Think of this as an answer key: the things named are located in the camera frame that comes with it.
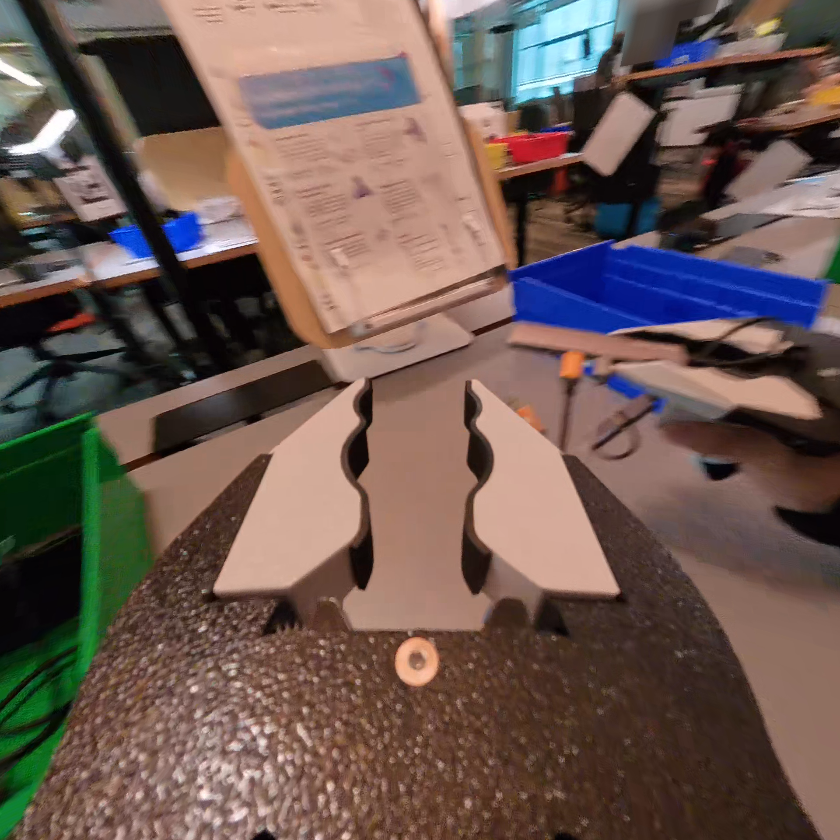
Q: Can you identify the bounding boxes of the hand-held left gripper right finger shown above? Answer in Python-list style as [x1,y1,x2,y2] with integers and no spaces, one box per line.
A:
[461,378,622,630]

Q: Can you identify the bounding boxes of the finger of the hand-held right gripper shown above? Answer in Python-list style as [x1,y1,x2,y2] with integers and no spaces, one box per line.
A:
[609,318,796,355]
[607,361,824,424]

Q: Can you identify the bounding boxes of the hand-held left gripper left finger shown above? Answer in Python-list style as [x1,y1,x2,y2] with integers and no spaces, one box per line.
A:
[213,377,378,630]

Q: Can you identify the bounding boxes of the braided grey usb-c cable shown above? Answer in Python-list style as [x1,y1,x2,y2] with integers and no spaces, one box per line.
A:
[589,400,660,460]

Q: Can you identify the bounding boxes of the orange-plug usb-c cable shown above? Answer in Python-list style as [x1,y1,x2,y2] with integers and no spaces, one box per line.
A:
[517,351,586,454]

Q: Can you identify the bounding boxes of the light grey usb hub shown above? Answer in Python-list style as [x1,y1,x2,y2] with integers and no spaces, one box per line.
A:
[508,317,808,368]

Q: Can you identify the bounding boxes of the green plastic bin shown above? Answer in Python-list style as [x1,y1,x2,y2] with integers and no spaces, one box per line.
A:
[0,413,155,834]

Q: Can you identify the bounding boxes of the person's right forearm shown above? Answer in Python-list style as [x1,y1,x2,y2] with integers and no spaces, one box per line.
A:
[774,505,840,546]

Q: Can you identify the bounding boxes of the person's right hand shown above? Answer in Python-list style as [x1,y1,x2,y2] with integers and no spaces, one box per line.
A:
[661,420,840,516]

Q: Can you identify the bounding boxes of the white printed papers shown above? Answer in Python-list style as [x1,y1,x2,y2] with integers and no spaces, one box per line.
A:
[761,177,840,217]

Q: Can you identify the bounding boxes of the grey hanging panel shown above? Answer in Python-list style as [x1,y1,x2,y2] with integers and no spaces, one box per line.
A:
[584,92,657,175]
[725,138,815,201]

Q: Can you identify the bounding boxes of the blue trash can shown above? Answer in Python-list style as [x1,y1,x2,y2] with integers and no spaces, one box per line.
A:
[594,200,660,240]

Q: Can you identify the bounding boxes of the wooden document stand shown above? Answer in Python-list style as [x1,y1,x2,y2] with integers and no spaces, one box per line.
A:
[161,0,516,383]

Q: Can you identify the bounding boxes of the wood-top desk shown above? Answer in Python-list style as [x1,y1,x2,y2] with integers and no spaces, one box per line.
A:
[495,151,585,263]

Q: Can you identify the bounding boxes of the red plastic bin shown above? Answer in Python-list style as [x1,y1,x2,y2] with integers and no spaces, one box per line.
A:
[508,131,572,165]

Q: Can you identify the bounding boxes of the small blue plastic bin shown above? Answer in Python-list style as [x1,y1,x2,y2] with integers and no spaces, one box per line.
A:
[108,211,201,258]

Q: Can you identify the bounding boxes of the printed instruction sheet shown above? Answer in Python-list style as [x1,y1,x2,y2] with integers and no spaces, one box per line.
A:
[161,0,509,336]

